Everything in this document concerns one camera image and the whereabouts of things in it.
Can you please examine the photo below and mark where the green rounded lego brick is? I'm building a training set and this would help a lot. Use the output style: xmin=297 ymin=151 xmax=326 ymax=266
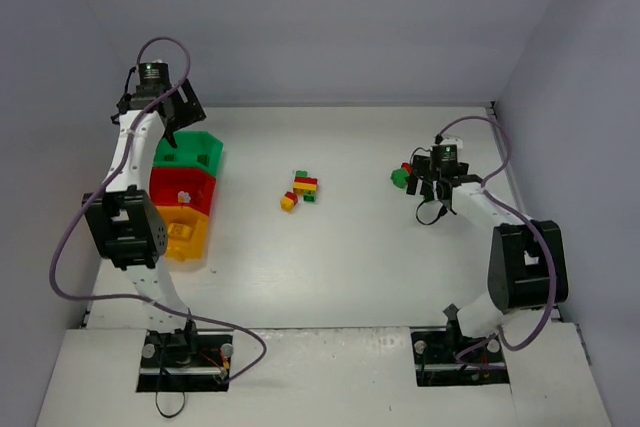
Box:
xmin=390 ymin=168 xmax=410 ymax=189

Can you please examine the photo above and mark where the multicolor lego block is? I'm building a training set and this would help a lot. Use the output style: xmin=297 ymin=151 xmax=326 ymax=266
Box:
xmin=293 ymin=170 xmax=319 ymax=203

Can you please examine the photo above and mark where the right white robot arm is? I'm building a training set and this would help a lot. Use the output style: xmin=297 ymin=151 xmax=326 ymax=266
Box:
xmin=403 ymin=136 xmax=569 ymax=344

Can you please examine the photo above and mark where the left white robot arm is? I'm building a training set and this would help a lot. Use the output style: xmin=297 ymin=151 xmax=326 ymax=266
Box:
xmin=83 ymin=60 xmax=206 ymax=350

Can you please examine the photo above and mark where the green plastic bin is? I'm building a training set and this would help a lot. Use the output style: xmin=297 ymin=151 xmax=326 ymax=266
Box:
xmin=153 ymin=130 xmax=224 ymax=177

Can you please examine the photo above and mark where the red plastic bin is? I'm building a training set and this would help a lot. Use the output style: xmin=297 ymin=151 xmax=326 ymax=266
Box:
xmin=150 ymin=166 xmax=216 ymax=215

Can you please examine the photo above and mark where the yellow plastic bin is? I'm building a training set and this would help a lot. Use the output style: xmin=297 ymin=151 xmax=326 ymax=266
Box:
xmin=158 ymin=206 xmax=209 ymax=261

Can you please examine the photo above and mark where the yellow red lego block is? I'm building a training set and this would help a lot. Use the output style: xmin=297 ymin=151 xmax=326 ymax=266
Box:
xmin=280 ymin=191 xmax=299 ymax=212

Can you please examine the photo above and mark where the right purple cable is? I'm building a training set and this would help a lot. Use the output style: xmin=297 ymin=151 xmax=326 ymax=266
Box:
xmin=434 ymin=115 xmax=559 ymax=368

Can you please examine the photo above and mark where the purple cable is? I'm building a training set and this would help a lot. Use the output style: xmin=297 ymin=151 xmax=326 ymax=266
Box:
xmin=434 ymin=115 xmax=559 ymax=368
xmin=49 ymin=36 xmax=269 ymax=381

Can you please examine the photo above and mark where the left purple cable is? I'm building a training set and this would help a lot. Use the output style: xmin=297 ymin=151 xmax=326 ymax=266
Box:
xmin=49 ymin=36 xmax=269 ymax=381

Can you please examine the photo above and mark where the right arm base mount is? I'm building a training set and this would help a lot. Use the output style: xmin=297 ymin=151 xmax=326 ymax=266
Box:
xmin=410 ymin=328 xmax=510 ymax=388

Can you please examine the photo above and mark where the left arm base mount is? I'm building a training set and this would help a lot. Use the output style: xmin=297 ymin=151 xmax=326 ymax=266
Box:
xmin=136 ymin=330 xmax=233 ymax=393

